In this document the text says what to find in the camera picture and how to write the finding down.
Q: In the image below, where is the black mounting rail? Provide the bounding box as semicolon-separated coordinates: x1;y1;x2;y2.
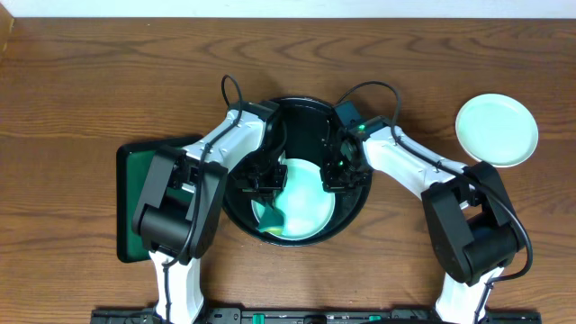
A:
89;307;543;324

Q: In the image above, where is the mint plate front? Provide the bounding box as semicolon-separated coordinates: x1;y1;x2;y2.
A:
454;94;539;167

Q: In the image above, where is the mint plate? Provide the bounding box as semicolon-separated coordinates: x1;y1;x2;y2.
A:
252;158;336;241
454;94;539;167

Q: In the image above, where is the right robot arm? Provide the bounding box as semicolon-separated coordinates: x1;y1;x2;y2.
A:
321;102;530;323

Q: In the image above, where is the green yellow sponge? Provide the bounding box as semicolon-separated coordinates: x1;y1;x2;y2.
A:
256;202;285;236

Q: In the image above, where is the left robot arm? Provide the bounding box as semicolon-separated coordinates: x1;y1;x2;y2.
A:
131;100;287;323

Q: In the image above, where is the dark green rectangular tray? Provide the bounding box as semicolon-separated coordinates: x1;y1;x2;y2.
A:
116;134;202;263

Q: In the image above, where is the black round tray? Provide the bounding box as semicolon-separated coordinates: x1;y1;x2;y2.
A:
222;97;372;247

